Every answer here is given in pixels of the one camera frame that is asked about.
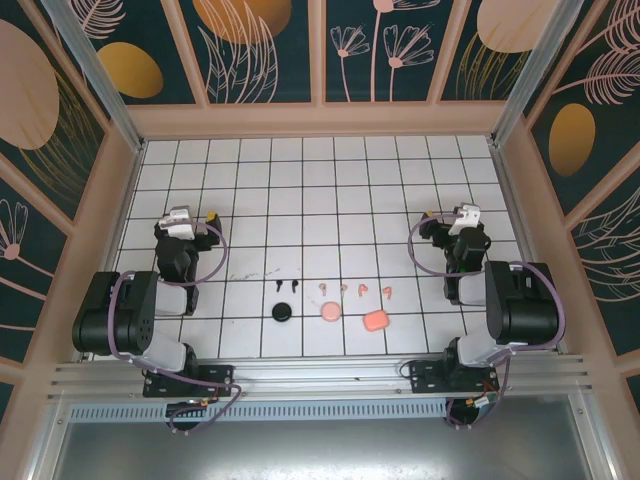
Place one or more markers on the black round charging case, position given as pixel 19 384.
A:
pixel 281 312

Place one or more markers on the salmon pink rectangular charging case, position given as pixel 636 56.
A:
pixel 376 320

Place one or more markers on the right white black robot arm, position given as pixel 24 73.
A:
pixel 525 310

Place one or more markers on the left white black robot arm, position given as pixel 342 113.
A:
pixel 130 320

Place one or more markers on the grey metal sheet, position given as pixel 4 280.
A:
pixel 320 455

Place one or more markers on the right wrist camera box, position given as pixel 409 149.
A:
pixel 464 217

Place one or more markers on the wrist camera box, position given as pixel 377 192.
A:
pixel 464 217
pixel 177 225

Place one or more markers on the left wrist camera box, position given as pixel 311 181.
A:
pixel 177 225

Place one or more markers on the aluminium side rail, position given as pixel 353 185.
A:
pixel 510 200
pixel 125 200

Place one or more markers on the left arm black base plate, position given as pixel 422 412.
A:
pixel 220 377

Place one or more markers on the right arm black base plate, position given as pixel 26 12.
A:
pixel 425 380

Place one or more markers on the aluminium corner post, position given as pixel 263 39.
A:
pixel 535 75
pixel 97 75

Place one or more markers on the aluminium mounting rail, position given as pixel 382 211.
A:
pixel 320 375

